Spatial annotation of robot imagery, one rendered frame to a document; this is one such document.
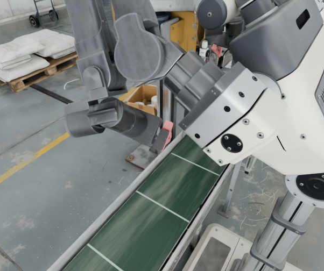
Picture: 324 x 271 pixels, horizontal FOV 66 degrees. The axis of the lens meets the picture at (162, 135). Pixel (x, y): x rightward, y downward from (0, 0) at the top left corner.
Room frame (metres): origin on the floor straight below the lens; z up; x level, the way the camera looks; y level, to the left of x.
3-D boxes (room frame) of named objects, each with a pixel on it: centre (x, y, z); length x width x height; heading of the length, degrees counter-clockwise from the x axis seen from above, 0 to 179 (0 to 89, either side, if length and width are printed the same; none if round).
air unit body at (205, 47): (1.32, -0.23, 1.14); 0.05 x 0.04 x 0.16; 56
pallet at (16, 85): (3.57, 1.92, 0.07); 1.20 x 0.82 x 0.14; 146
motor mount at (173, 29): (1.41, -0.07, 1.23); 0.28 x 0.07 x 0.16; 146
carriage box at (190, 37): (1.58, -0.12, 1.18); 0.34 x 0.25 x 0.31; 56
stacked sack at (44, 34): (3.94, 1.93, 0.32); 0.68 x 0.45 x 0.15; 146
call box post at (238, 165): (1.08, -0.48, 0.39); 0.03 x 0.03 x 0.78; 56
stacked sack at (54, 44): (3.70, 1.59, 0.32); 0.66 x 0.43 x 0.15; 144
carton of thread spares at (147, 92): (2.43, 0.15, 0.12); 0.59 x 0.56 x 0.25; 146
